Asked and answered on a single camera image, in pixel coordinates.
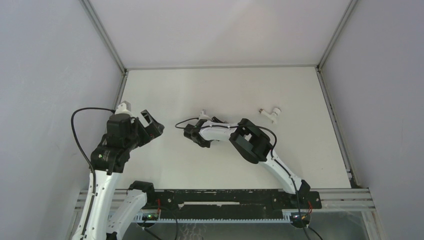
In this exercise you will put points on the white plastic water faucet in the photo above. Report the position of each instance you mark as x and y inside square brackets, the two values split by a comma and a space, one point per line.
[273, 116]

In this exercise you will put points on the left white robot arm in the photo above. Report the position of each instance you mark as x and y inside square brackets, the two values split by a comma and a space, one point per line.
[124, 133]

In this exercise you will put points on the white slotted cable duct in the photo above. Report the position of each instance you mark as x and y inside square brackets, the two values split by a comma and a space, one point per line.
[147, 217]

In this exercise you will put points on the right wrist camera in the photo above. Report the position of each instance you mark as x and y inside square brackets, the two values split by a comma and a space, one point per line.
[204, 116]

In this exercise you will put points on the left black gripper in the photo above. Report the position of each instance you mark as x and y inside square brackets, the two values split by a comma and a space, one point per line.
[148, 134]

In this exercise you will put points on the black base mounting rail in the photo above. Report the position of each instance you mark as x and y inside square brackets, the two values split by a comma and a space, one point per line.
[230, 203]

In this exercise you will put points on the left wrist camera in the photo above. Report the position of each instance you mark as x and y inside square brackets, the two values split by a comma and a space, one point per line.
[124, 108]

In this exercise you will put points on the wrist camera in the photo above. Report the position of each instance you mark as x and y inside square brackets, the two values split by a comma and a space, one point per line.
[124, 108]
[204, 116]

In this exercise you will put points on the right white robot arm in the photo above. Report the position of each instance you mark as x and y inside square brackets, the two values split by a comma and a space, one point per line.
[256, 144]

